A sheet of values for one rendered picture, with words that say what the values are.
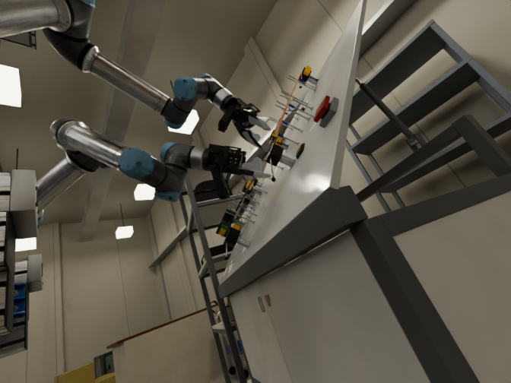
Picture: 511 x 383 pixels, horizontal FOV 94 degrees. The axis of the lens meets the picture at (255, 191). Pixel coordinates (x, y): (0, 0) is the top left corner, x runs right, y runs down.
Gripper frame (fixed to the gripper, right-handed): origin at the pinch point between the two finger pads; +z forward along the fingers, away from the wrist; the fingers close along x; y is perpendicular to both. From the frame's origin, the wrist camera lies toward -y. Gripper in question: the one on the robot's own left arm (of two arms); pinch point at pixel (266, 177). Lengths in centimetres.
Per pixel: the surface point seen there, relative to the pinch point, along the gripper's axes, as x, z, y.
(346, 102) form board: -15.9, 17.2, 19.5
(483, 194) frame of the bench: -12, 50, 5
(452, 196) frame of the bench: -17.6, 41.3, 2.4
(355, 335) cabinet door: -24.8, 26.3, -27.4
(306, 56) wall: 313, -19, 210
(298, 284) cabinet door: -10.6, 15.0, -26.1
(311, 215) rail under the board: -27.3, 13.8, -6.4
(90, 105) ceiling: 331, -425, 89
